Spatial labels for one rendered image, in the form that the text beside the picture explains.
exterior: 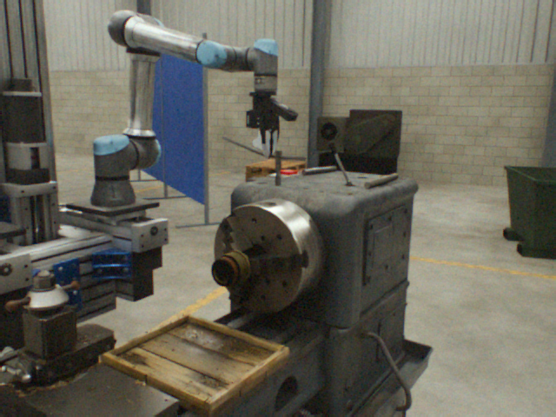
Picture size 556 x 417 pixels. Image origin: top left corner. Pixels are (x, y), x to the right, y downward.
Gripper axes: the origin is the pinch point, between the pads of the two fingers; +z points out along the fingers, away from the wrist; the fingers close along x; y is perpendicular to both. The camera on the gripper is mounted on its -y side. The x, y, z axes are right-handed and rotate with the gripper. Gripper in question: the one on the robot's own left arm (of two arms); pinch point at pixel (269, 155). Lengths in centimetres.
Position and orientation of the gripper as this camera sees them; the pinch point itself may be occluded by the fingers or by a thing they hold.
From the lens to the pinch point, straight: 160.7
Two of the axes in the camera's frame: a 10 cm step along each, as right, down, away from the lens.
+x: -5.6, 1.6, -8.1
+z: -0.2, 9.8, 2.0
